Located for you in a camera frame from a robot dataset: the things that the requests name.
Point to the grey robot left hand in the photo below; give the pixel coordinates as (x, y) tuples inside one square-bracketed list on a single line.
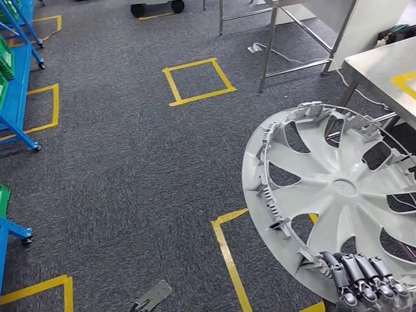
[(152, 297)]

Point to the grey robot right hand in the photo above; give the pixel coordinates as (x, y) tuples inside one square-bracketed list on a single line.
[(361, 275)]

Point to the grey plastic wheel cover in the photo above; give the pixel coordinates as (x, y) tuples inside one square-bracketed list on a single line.
[(344, 187)]

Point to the stainless steel workbench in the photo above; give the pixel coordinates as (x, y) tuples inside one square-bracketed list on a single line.
[(374, 73)]

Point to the yellow tape double rectangle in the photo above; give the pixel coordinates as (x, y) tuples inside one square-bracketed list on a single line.
[(405, 79)]

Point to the yellow tape rectangle outline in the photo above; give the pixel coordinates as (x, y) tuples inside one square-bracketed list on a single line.
[(201, 97)]

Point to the green plastic bin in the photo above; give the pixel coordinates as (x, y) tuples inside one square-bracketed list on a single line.
[(2, 90), (6, 58), (4, 200), (10, 8)]

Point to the white panel board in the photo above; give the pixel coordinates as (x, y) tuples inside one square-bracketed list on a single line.
[(357, 26)]

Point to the stainless steel table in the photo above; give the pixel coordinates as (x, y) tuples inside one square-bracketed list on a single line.
[(268, 51)]

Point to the grey floor socket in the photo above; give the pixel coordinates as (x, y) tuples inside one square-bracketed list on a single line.
[(255, 48)]

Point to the grey wheeled cart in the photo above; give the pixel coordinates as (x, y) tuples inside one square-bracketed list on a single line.
[(138, 9)]

